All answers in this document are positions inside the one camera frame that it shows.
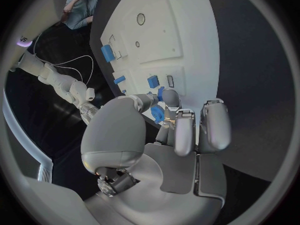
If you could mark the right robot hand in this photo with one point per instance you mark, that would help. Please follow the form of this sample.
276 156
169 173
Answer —
88 112

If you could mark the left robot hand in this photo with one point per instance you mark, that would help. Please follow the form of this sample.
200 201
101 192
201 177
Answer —
145 172

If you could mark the blue plug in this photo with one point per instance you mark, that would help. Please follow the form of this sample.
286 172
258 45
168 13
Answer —
160 94

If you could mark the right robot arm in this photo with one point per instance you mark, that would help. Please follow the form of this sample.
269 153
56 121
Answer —
58 78

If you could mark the white task board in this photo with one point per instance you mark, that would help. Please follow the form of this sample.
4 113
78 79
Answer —
154 41

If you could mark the short blue cylinder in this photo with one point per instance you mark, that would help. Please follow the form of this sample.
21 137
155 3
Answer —
119 79

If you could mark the blue gear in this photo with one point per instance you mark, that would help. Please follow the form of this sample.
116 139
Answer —
156 113

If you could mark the large blue cylinder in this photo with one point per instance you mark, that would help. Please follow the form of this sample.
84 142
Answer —
108 53

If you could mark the blue block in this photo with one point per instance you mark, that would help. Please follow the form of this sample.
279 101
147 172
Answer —
153 82

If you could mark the person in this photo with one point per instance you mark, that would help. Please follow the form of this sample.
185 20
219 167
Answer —
78 9

